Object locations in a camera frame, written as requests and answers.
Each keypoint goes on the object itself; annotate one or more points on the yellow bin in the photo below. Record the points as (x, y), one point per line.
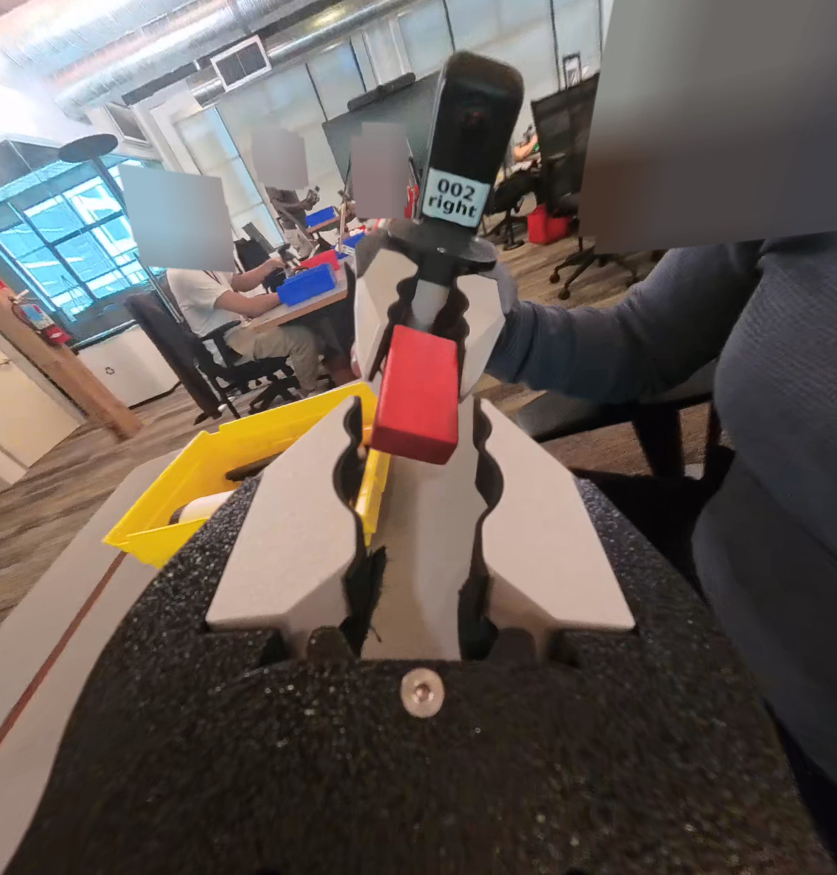
(206, 465)

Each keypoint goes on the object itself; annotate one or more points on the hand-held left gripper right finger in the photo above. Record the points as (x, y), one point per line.
(555, 547)

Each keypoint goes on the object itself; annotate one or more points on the large window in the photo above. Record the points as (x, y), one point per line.
(49, 239)

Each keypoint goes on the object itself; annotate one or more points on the wooden post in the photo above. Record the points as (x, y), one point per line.
(63, 369)

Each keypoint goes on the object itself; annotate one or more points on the person's right forearm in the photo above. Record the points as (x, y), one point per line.
(596, 342)

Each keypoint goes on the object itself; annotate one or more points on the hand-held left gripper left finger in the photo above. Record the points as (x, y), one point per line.
(288, 547)

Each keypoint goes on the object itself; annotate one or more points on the blue bin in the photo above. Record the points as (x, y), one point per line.
(309, 287)
(322, 217)

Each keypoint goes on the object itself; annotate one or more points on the black wall screen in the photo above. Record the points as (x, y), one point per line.
(391, 102)

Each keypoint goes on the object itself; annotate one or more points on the wooden table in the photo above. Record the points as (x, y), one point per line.
(302, 311)

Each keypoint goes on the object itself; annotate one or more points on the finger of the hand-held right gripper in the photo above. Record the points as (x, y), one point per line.
(374, 301)
(483, 321)

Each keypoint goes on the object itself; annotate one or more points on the red block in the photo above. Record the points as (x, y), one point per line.
(418, 389)

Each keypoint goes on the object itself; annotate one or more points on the red fire extinguisher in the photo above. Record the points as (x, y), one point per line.
(52, 331)

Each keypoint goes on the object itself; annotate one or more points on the black office chair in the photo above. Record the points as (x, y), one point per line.
(562, 137)
(158, 342)

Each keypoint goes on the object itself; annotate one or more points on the white cabinet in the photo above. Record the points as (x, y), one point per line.
(131, 369)

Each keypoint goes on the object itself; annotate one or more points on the white air vent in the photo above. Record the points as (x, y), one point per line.
(240, 63)

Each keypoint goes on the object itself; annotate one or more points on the white tape roll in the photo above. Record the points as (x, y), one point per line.
(203, 509)

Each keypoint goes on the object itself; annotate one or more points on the silver air duct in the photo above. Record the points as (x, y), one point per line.
(152, 41)

